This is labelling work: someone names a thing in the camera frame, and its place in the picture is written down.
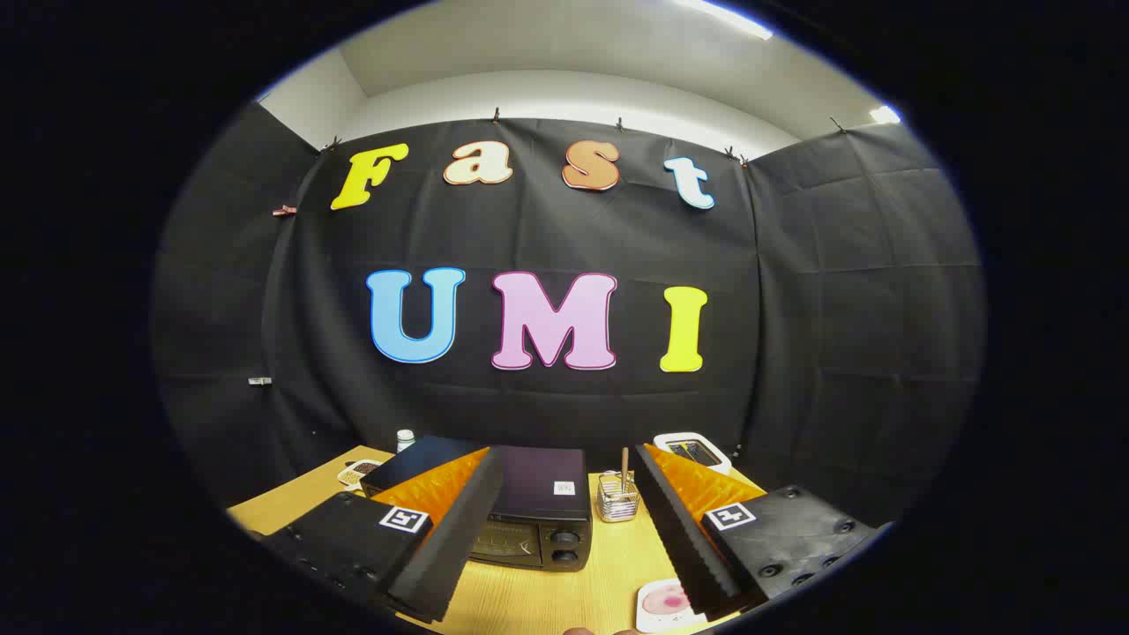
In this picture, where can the pink ham slice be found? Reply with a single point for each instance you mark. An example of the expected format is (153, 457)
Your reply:
(661, 601)

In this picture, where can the black toaster oven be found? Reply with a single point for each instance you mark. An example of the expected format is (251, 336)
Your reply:
(538, 481)

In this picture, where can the white square plate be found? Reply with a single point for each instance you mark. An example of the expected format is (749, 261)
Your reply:
(648, 619)

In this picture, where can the wooden stick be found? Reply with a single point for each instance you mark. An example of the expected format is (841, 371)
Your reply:
(624, 463)

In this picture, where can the small ceiling light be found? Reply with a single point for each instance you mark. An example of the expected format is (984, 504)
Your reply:
(885, 115)

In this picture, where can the small white snack dish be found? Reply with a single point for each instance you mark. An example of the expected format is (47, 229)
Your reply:
(357, 474)

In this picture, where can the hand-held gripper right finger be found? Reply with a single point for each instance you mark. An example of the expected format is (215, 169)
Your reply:
(684, 538)

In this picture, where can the long ceiling light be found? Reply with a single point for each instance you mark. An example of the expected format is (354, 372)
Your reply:
(728, 18)

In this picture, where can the white bread toaster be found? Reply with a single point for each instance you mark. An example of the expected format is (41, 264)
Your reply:
(721, 459)

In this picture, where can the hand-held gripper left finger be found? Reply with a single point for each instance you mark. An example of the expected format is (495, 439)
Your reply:
(459, 529)

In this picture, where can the black backdrop cloth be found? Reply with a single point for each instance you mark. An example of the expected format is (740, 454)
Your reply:
(794, 309)

